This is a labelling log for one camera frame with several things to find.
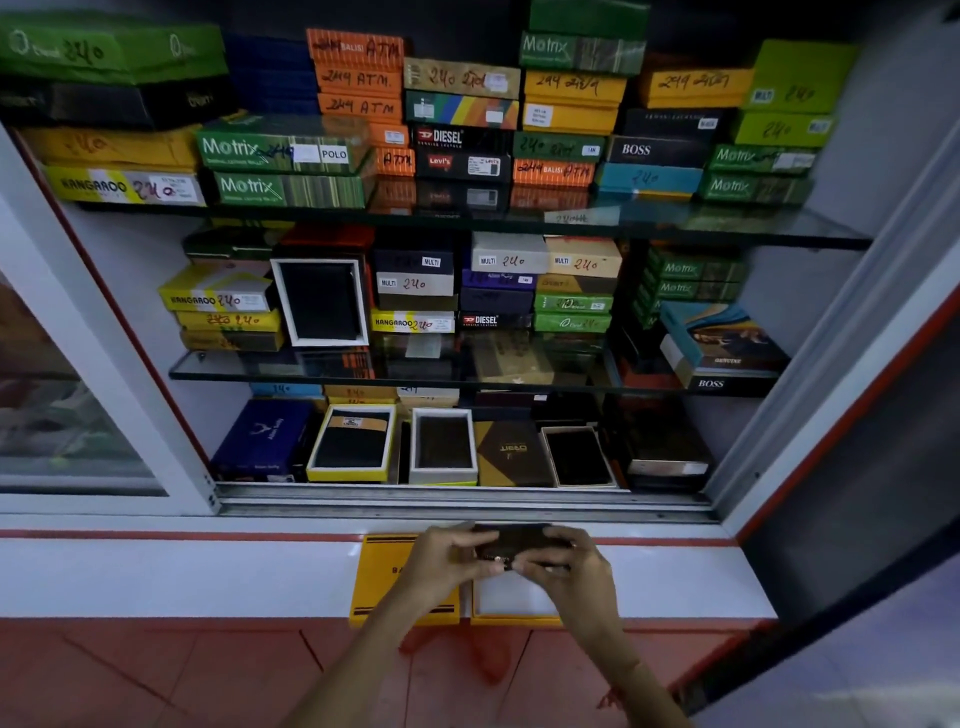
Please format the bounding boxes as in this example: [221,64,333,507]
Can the person's right hand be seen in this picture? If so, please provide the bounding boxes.
[510,525,625,655]

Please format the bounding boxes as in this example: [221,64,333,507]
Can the person's left hand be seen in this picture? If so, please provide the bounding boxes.
[389,522,511,606]

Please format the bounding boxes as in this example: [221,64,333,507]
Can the dark brown leather wallet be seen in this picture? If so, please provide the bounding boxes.
[472,522,576,573]

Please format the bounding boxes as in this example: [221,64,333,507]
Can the person's right forearm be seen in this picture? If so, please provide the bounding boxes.
[576,630,693,728]

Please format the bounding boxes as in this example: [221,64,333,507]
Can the person's left forearm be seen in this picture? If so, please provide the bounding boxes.
[283,592,445,728]

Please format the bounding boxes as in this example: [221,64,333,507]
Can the yellow box base white inside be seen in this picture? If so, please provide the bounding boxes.
[470,568,565,628]

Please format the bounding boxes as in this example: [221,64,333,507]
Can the aluminium sliding door track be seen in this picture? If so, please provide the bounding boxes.
[214,483,720,525]

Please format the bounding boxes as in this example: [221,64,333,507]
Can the yellow box lid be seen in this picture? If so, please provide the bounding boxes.
[348,534,462,628]

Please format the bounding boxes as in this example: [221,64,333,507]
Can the brown closed wallet box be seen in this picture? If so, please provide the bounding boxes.
[473,419,556,489]

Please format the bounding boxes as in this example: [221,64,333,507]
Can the cream open box black wallet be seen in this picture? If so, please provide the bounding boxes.
[539,424,619,491]

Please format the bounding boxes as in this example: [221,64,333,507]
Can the white open box brown wallet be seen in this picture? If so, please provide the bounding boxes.
[408,408,480,488]

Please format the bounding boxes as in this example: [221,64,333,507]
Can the pile of dark wallet boxes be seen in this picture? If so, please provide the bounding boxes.
[604,396,716,494]

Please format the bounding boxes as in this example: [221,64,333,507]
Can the white flat box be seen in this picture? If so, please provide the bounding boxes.
[396,387,461,411]

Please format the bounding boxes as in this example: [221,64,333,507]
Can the yellow open box black wallet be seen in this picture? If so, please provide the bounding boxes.
[305,404,398,484]

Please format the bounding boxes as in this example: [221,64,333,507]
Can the short glass shelf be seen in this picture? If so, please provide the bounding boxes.
[168,346,781,399]

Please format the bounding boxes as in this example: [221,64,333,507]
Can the orange flat box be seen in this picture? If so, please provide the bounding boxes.
[324,385,399,407]

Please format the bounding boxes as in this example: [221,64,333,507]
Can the dark blue wallet box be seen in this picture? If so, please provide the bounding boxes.
[209,398,318,484]

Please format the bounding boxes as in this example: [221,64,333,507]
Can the small stacks of wallet boxes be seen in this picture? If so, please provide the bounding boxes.
[157,222,751,354]

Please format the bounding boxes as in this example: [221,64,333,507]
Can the blue illustrated gift box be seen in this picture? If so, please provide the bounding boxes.
[658,300,792,375]

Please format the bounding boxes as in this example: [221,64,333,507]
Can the white open box black wallet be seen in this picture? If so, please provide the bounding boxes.
[269,257,371,349]

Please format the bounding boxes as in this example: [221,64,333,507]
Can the white display cabinet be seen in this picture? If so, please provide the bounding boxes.
[0,0,960,624]

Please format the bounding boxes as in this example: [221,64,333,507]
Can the dark glass cabinet panel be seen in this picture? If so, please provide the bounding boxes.
[678,288,960,717]

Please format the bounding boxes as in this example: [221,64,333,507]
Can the long glass shelf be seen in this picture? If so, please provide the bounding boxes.
[75,196,876,252]

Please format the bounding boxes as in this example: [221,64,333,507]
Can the white framed glass sliding door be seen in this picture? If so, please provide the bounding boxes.
[0,123,220,519]

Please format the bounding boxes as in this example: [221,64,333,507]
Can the large stacks of wallet boxes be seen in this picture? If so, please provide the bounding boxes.
[0,0,861,213]

